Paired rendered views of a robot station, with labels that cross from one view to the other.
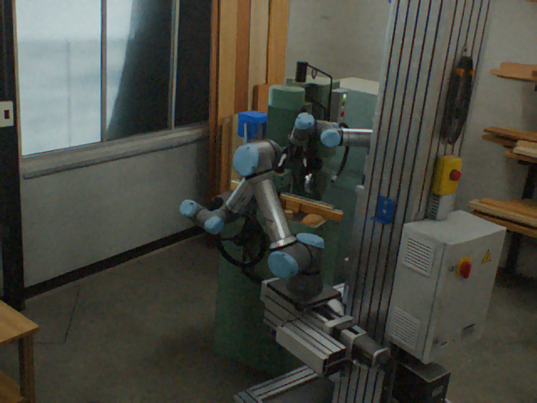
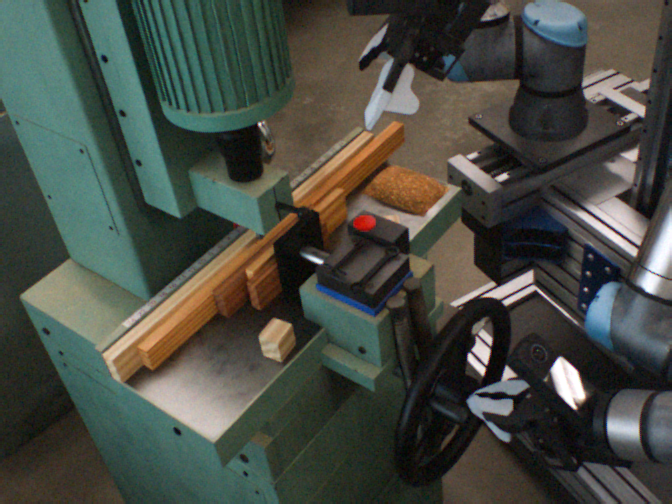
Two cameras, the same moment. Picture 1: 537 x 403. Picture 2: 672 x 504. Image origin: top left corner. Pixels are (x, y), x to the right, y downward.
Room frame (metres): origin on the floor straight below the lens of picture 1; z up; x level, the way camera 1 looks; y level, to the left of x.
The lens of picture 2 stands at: (2.76, 0.85, 1.75)
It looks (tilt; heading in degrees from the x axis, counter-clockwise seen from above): 42 degrees down; 285
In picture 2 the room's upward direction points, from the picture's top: 8 degrees counter-clockwise
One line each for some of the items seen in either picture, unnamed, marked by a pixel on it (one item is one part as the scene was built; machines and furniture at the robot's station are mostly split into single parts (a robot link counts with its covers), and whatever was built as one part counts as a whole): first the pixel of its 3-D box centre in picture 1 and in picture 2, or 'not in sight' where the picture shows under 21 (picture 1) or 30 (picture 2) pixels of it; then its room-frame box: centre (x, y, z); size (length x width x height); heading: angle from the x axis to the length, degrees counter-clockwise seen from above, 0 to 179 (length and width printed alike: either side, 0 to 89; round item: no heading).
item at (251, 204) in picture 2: (280, 179); (242, 192); (3.13, -0.05, 1.03); 0.14 x 0.07 x 0.09; 152
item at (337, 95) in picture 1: (337, 105); not in sight; (3.33, -0.31, 1.40); 0.10 x 0.06 x 0.16; 152
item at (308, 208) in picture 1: (286, 202); (289, 230); (3.08, -0.09, 0.92); 0.62 x 0.02 x 0.04; 62
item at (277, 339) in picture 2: not in sight; (277, 339); (3.05, 0.13, 0.92); 0.04 x 0.03 x 0.04; 69
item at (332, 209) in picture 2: (279, 201); (299, 241); (3.06, -0.06, 0.93); 0.22 x 0.01 x 0.06; 62
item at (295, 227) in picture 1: (266, 214); (326, 297); (3.01, 0.00, 0.87); 0.61 x 0.30 x 0.06; 62
